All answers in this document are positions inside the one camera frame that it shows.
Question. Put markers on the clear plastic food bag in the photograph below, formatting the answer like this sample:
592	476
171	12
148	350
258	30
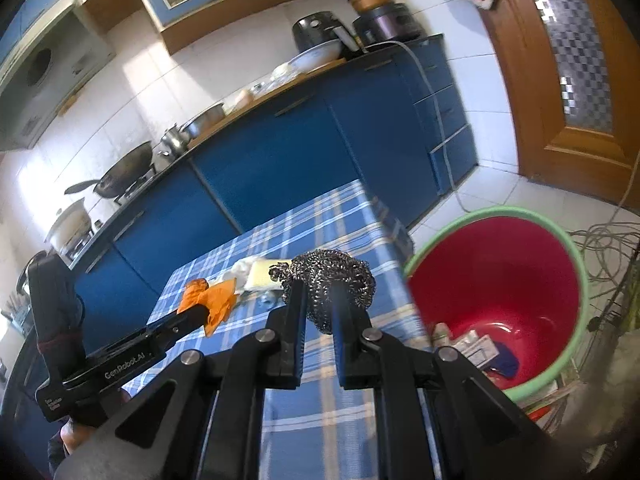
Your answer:
282	75

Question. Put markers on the blue cloth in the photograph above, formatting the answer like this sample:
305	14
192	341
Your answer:
505	360

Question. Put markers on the steel basin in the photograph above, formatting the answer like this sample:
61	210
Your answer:
202	120

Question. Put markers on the black wok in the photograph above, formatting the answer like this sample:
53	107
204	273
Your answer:
125	170

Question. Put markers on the white crumpled tissue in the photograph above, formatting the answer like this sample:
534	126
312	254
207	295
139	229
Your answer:
242	270

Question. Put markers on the blue kitchen cabinet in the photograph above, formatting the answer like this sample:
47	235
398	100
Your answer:
280	160

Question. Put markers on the steel wool scrubber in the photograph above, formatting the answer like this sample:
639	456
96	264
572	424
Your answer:
330	270

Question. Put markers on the red bucket with green rim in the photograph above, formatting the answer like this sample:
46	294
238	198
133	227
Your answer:
500	270

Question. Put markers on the yellow sponge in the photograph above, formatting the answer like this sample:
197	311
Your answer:
262	275

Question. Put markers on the orange cloth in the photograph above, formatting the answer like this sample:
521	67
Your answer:
217	300

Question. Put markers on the white bowl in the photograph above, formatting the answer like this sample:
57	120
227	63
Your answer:
317	55

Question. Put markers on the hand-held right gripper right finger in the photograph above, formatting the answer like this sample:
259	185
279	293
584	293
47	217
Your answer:
342	340

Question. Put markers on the blue plaid tablecloth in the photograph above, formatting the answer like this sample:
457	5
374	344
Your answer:
320	220

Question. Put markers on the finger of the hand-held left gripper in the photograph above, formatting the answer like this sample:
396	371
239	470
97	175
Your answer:
185	322

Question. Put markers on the grey range hood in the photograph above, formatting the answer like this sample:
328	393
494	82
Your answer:
50	75

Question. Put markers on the wooden door with glass panel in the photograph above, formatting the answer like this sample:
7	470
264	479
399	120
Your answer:
520	85

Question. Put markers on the black air fryer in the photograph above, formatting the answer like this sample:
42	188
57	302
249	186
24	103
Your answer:
315	30

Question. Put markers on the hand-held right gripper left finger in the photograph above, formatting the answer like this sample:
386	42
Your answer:
295	340

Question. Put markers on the steel kettle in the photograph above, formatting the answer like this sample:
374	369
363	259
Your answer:
172	141

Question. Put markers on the person's left hand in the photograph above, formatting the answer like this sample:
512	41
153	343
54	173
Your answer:
74	437

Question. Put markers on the dark purple rice cooker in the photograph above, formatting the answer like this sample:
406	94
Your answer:
390	25

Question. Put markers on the small clear plastic piece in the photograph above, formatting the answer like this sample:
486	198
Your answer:
266	301

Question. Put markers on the white pot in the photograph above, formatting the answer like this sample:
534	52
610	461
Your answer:
67	227

